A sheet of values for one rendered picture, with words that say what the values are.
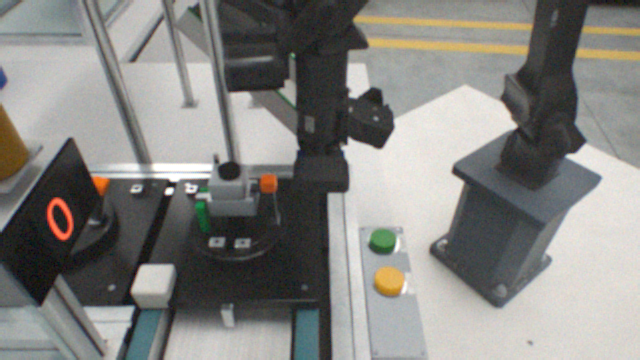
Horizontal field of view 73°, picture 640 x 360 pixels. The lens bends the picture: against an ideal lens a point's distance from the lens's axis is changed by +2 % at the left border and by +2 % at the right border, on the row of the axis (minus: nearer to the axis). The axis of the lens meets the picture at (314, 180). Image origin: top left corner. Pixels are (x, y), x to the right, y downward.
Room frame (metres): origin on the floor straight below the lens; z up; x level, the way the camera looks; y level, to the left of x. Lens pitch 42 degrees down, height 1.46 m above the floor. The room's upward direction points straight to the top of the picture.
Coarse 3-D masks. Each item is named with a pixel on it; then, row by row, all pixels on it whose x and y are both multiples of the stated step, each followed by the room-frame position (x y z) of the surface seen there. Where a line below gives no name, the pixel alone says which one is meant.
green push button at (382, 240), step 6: (384, 228) 0.43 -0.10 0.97; (372, 234) 0.42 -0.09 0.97; (378, 234) 0.42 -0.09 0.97; (384, 234) 0.42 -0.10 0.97; (390, 234) 0.42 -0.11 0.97; (372, 240) 0.41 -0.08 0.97; (378, 240) 0.41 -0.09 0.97; (384, 240) 0.41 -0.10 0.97; (390, 240) 0.41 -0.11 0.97; (396, 240) 0.41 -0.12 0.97; (372, 246) 0.40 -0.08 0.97; (378, 246) 0.40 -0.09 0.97; (384, 246) 0.39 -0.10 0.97; (390, 246) 0.39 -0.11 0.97; (384, 252) 0.39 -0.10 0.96
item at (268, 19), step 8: (224, 0) 0.64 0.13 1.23; (232, 0) 0.64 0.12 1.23; (240, 0) 0.64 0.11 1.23; (248, 0) 0.64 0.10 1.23; (256, 0) 0.69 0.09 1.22; (264, 0) 0.70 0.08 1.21; (240, 8) 0.64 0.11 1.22; (248, 8) 0.64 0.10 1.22; (256, 8) 0.63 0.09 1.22; (264, 8) 0.63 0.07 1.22; (272, 8) 0.68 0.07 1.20; (256, 16) 0.63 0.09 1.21; (264, 16) 0.63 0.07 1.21; (272, 16) 0.63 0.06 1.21; (272, 24) 0.63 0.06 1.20
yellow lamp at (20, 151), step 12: (0, 108) 0.24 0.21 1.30; (0, 120) 0.24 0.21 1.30; (0, 132) 0.23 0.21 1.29; (12, 132) 0.24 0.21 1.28; (0, 144) 0.23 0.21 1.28; (12, 144) 0.24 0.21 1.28; (24, 144) 0.25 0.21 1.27; (0, 156) 0.22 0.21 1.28; (12, 156) 0.23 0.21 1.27; (24, 156) 0.24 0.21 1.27; (0, 168) 0.22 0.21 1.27; (12, 168) 0.23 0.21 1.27; (0, 180) 0.22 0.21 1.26
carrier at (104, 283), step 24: (120, 192) 0.51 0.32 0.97; (144, 192) 0.51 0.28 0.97; (120, 216) 0.46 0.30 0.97; (144, 216) 0.46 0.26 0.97; (96, 240) 0.39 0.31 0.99; (120, 240) 0.41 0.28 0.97; (144, 240) 0.41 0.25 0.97; (72, 264) 0.37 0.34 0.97; (96, 264) 0.37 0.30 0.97; (120, 264) 0.36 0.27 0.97; (72, 288) 0.33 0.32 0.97; (96, 288) 0.33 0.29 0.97; (120, 288) 0.33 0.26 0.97
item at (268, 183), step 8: (264, 176) 0.43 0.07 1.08; (272, 176) 0.43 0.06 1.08; (256, 184) 0.43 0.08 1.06; (264, 184) 0.42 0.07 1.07; (272, 184) 0.42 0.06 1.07; (264, 192) 0.42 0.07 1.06; (272, 192) 0.42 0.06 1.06; (272, 200) 0.42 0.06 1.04; (272, 208) 0.42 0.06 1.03; (272, 216) 0.42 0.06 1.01
